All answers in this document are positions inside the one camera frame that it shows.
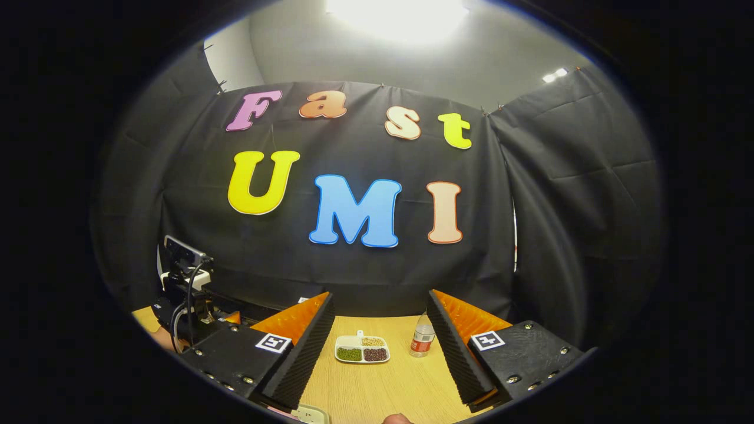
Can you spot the large ceiling light panel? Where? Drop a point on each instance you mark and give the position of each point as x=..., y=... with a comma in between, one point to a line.
x=400, y=17

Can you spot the small ceiling light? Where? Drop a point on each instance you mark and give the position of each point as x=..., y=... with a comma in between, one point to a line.
x=555, y=75

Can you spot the cream square cherry-print plate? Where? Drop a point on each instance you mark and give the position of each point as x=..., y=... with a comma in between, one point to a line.
x=312, y=415

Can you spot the clear water bottle red label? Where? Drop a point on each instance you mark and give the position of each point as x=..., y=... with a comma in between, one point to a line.
x=422, y=340

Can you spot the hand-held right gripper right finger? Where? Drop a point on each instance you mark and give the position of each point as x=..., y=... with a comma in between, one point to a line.
x=456, y=353

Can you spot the white divided dish of beans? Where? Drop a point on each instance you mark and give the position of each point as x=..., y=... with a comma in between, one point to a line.
x=362, y=350

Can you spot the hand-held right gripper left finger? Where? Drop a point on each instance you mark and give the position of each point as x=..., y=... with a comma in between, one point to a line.
x=306, y=347

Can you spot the black backdrop cloth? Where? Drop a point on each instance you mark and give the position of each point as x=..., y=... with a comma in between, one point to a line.
x=365, y=265

